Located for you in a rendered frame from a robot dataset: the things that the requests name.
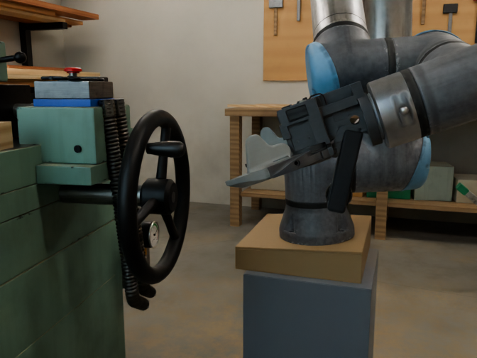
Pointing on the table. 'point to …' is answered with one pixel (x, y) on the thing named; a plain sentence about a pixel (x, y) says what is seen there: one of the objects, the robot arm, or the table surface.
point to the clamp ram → (12, 98)
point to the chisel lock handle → (14, 57)
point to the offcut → (6, 136)
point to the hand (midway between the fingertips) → (238, 179)
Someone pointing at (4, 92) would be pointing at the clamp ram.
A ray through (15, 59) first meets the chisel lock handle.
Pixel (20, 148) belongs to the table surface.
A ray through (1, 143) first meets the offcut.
